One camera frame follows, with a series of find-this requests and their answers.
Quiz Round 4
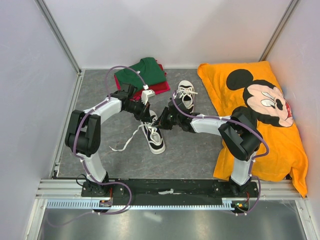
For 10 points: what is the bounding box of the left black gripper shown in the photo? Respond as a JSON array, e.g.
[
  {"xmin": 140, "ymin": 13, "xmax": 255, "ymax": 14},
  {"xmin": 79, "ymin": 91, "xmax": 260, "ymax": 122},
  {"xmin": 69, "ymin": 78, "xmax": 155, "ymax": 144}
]
[{"xmin": 124, "ymin": 98, "xmax": 153, "ymax": 124}]

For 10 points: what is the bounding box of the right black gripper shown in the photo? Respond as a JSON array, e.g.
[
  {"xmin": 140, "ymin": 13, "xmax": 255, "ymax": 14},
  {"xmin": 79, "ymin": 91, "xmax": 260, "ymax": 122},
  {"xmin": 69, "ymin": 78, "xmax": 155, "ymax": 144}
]
[{"xmin": 152, "ymin": 106, "xmax": 181, "ymax": 131}]

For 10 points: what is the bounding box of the white shoelace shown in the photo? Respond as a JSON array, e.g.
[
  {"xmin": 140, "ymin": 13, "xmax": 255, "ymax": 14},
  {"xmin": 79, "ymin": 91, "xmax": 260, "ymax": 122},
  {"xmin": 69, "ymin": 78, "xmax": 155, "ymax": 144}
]
[{"xmin": 109, "ymin": 122, "xmax": 157, "ymax": 152}]

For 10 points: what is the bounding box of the black white sneaker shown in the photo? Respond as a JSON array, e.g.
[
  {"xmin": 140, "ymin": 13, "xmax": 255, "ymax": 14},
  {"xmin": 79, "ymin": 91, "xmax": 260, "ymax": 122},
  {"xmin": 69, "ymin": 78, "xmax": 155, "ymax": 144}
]
[
  {"xmin": 173, "ymin": 80, "xmax": 198, "ymax": 114},
  {"xmin": 141, "ymin": 110, "xmax": 166, "ymax": 155}
]

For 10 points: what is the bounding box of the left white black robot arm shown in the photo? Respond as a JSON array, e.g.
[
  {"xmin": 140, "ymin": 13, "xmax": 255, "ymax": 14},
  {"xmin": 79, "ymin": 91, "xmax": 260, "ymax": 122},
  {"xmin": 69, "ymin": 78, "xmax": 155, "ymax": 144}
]
[{"xmin": 65, "ymin": 84, "xmax": 155, "ymax": 197}]

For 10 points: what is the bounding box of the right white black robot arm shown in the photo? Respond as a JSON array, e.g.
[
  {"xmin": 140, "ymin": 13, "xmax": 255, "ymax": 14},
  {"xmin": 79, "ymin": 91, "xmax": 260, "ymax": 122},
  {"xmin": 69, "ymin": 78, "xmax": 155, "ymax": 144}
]
[{"xmin": 152, "ymin": 99, "xmax": 265, "ymax": 197}]

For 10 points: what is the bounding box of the pink folded t-shirt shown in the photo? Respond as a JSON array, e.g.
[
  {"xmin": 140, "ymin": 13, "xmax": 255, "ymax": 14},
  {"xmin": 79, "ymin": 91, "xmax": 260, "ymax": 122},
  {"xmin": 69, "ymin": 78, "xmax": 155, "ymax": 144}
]
[{"xmin": 133, "ymin": 90, "xmax": 165, "ymax": 101}]

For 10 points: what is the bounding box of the dark red folded t-shirt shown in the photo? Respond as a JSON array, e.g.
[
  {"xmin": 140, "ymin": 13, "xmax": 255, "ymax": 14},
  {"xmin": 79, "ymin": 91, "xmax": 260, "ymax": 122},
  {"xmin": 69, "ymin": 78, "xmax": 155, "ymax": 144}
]
[{"xmin": 113, "ymin": 58, "xmax": 171, "ymax": 99}]

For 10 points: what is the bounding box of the black white sneaker tied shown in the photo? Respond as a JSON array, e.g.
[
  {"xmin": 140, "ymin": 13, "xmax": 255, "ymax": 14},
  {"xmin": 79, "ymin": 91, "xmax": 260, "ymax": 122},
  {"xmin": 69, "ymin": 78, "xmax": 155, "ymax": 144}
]
[{"xmin": 173, "ymin": 80, "xmax": 198, "ymax": 114}]

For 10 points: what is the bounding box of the green folded t-shirt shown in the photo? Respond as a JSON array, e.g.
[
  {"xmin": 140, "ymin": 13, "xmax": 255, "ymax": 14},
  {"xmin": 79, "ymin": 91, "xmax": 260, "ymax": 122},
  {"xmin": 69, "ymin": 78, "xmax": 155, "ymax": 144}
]
[{"xmin": 114, "ymin": 57, "xmax": 168, "ymax": 97}]

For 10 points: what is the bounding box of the white tape scrap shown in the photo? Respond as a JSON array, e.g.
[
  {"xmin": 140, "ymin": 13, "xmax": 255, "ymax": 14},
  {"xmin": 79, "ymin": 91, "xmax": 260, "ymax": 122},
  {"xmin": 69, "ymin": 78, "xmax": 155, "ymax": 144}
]
[{"xmin": 158, "ymin": 188, "xmax": 182, "ymax": 196}]

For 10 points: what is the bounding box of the orange Mickey Mouse pillow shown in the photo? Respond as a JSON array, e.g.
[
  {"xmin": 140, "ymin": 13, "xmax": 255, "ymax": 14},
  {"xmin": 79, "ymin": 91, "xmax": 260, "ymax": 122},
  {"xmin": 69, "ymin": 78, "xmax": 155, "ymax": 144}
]
[{"xmin": 197, "ymin": 61, "xmax": 308, "ymax": 197}]

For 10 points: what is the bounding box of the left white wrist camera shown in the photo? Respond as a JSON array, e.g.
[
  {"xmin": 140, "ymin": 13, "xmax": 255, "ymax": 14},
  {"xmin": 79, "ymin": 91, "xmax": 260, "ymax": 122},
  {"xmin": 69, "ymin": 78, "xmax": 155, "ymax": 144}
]
[{"xmin": 141, "ymin": 89, "xmax": 156, "ymax": 106}]

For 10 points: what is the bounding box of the grey slotted cable duct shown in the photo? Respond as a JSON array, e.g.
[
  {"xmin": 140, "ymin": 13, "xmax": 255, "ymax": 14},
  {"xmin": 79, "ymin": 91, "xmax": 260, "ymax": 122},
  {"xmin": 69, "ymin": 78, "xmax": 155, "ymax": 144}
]
[{"xmin": 46, "ymin": 199, "xmax": 250, "ymax": 212}]

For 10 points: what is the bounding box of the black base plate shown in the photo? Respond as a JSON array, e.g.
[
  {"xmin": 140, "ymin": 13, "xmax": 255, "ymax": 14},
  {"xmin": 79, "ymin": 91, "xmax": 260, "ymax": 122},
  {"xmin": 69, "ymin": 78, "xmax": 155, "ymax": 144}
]
[{"xmin": 81, "ymin": 178, "xmax": 259, "ymax": 207}]

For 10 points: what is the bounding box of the right aluminium corner post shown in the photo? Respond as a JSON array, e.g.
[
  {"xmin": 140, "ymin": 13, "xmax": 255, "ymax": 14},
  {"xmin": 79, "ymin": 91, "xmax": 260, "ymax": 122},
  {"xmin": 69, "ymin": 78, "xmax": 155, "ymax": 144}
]
[{"xmin": 258, "ymin": 0, "xmax": 301, "ymax": 62}]

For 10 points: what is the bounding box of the aluminium corner post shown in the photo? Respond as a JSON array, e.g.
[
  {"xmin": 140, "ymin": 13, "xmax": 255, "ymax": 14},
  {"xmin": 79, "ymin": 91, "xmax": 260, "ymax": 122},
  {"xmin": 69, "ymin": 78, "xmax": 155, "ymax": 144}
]
[
  {"xmin": 258, "ymin": 0, "xmax": 301, "ymax": 62},
  {"xmin": 35, "ymin": 0, "xmax": 82, "ymax": 75}
]

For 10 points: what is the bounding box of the left aluminium corner post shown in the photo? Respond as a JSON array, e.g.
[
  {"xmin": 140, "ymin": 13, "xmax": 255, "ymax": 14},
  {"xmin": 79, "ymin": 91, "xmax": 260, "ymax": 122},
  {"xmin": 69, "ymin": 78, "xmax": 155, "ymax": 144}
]
[{"xmin": 35, "ymin": 0, "xmax": 82, "ymax": 75}]

